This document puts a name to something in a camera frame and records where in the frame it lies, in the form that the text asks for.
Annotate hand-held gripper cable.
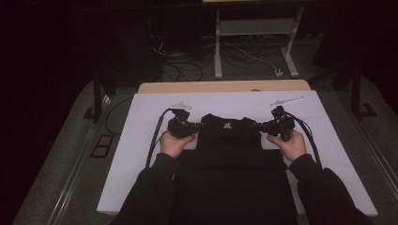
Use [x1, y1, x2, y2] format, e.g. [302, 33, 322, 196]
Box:
[145, 107, 175, 169]
[284, 112, 324, 171]

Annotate thin black cable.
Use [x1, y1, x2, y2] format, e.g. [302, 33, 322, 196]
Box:
[104, 96, 134, 137]

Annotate black metal stand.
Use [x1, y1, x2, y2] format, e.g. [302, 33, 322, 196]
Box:
[308, 60, 378, 121]
[83, 74, 106, 124]

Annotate grey metal desk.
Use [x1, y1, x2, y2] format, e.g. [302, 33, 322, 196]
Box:
[202, 0, 305, 80]

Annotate person's right hand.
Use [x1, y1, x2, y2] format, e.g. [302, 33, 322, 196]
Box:
[266, 128, 309, 163]

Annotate right hand-held gripper cable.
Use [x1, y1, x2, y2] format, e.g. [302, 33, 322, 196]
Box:
[284, 112, 324, 171]

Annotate metal floor rail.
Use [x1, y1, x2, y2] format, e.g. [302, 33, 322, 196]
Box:
[46, 93, 115, 225]
[339, 93, 398, 196]

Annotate black floor cables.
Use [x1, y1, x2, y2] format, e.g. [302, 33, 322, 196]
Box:
[161, 59, 205, 83]

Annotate left hand-held gripper cable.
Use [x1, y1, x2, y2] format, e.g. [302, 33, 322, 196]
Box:
[145, 107, 175, 169]

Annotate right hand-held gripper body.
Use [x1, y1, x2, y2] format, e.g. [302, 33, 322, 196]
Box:
[264, 97, 305, 143]

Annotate person's left hand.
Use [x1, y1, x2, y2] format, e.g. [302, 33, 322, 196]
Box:
[159, 129, 197, 159]

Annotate black tank top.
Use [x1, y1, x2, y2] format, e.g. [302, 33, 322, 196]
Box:
[170, 112, 299, 225]

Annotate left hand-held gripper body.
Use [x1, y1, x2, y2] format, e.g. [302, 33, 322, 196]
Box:
[167, 101, 199, 140]

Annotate wooden table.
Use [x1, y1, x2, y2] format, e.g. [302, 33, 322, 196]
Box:
[137, 79, 312, 94]

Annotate white board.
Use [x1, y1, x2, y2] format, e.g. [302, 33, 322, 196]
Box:
[97, 90, 378, 218]

